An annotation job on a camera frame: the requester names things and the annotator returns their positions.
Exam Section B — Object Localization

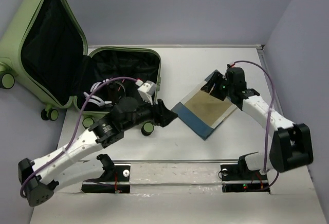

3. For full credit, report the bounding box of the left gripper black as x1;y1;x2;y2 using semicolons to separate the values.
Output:
123;93;178;130

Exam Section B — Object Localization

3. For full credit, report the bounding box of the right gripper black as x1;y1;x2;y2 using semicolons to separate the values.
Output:
200;71;234;101

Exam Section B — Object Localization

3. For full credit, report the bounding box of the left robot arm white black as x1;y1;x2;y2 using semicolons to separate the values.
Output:
18;97;178;207

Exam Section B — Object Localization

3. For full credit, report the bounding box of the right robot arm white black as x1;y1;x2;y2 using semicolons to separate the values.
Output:
201;67;314;179

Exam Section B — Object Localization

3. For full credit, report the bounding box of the green open suitcase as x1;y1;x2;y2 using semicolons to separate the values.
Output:
1;0;161;127

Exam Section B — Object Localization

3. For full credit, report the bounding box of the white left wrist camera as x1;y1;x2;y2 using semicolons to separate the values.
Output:
136;80;157;105

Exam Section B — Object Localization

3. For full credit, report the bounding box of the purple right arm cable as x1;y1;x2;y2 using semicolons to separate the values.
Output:
228;60;280;190

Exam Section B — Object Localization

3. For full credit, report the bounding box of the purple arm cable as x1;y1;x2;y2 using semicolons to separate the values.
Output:
20;77;144;199
228;60;280;190

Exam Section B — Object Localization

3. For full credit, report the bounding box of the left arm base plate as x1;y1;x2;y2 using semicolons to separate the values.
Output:
81;164;131;194

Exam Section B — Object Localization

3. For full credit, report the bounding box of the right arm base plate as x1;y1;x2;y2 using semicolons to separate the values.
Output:
218;164;270;193

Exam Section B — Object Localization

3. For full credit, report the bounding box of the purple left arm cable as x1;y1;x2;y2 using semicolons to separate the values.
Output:
20;77;144;199

